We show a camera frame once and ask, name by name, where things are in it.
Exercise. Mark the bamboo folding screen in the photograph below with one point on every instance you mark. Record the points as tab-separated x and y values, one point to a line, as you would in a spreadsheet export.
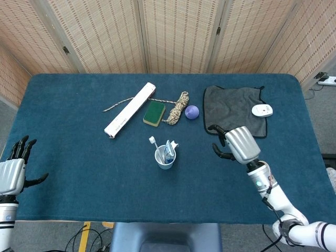
170	34

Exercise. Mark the white toothbrush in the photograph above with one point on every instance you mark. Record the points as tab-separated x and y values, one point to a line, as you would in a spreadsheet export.
155	144

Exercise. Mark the white computer mouse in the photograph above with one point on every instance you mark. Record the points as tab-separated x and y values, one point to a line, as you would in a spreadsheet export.
262	110

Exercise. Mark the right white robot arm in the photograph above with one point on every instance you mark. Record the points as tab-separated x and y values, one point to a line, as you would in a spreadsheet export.
278	197

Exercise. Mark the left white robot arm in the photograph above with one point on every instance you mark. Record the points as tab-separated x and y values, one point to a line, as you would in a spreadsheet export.
6	223

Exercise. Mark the blue tablecloth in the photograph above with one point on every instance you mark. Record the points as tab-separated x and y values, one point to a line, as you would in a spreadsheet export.
78	170

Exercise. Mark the blue white toothpaste tube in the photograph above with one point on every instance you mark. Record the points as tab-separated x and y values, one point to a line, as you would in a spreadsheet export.
169	151

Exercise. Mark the yellow green scrub sponge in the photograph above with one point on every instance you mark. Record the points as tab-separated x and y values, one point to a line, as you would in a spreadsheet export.
154	113

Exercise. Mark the purple ball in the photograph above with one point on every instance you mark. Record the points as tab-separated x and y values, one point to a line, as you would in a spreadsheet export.
192	112

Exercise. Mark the long white cardboard wrap box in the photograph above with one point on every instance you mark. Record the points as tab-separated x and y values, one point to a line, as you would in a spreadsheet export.
130	110

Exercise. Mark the white power strip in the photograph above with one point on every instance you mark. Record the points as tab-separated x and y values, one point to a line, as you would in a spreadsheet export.
328	81

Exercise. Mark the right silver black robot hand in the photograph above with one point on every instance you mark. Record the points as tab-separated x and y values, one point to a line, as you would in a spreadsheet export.
242	144

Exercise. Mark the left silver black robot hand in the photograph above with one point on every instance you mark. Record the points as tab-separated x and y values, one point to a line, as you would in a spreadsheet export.
10	174

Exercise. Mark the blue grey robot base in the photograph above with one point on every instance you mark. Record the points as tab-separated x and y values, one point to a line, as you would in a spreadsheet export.
165	236

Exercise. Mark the grey cloth with black trim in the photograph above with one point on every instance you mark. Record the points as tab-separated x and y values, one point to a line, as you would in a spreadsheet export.
228	110

